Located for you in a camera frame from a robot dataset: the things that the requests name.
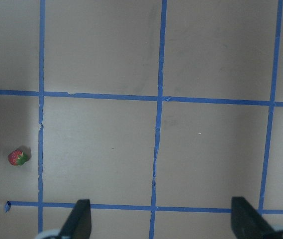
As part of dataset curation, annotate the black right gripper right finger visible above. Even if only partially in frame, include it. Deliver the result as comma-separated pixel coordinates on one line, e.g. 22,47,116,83
231,197,283,239

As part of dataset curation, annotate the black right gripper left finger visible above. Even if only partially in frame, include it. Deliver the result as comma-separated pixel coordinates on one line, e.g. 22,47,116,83
35,199,93,239

